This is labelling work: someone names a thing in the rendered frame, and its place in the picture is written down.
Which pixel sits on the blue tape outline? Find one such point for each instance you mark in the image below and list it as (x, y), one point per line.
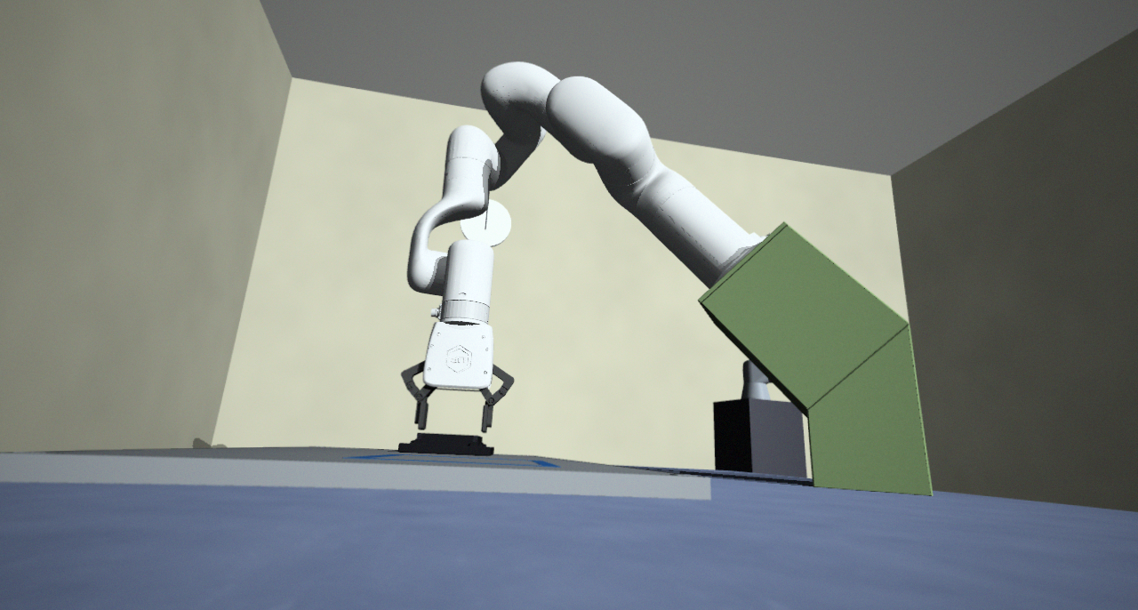
(542, 463)

